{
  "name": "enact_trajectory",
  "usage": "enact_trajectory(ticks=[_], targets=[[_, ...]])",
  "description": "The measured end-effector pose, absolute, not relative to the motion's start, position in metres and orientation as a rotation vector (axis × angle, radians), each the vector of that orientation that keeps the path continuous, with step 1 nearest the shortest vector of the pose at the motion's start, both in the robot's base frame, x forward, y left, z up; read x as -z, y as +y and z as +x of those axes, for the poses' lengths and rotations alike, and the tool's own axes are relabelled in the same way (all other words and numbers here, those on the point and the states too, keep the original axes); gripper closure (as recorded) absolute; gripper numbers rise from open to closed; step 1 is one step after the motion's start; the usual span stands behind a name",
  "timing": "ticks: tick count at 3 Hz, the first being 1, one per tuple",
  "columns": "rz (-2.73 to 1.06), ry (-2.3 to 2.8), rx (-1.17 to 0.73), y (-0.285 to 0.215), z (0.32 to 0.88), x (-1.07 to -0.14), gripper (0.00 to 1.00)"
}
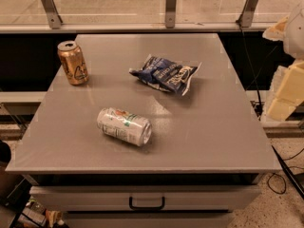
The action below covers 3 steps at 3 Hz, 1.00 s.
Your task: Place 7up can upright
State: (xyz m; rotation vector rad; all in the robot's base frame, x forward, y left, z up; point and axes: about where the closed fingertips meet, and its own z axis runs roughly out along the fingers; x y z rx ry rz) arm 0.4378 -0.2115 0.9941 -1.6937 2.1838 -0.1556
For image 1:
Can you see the grey drawer cabinet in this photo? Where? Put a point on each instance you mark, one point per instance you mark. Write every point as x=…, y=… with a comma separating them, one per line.
x=106, y=206

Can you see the gold soda can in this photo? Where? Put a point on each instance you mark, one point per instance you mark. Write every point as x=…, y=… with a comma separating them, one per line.
x=73, y=62

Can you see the silver 7up can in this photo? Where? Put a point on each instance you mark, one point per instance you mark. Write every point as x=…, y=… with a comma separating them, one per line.
x=125, y=126

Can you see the right metal window bracket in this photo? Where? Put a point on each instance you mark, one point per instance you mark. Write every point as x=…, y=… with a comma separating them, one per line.
x=247, y=15

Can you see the middle metal window bracket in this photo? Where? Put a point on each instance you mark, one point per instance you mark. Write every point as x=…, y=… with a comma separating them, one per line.
x=170, y=13

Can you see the black drawer handle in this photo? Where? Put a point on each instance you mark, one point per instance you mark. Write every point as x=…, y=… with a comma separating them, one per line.
x=146, y=204

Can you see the blue chip bag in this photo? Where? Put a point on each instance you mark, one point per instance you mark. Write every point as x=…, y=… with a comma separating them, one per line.
x=165, y=75

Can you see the metal window bracket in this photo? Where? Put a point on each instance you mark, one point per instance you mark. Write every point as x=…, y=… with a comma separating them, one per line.
x=247, y=15
x=170, y=13
x=53, y=17

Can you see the clutter under table left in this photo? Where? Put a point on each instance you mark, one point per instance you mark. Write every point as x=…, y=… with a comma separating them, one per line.
x=28, y=212

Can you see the left metal window bracket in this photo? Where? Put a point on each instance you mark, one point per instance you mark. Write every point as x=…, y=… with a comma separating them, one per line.
x=53, y=17

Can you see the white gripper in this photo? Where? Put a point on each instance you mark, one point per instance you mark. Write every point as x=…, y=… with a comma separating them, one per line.
x=294, y=35

